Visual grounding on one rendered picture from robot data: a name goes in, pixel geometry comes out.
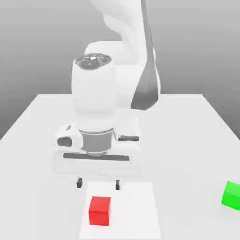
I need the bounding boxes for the small green cube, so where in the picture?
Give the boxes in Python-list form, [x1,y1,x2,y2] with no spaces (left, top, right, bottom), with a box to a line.
[221,180,240,211]

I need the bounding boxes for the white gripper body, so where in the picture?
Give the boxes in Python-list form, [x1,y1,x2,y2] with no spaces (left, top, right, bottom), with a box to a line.
[52,145,143,176]

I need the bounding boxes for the small red cube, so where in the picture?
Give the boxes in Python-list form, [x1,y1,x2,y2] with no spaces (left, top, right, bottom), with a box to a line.
[88,195,112,227]

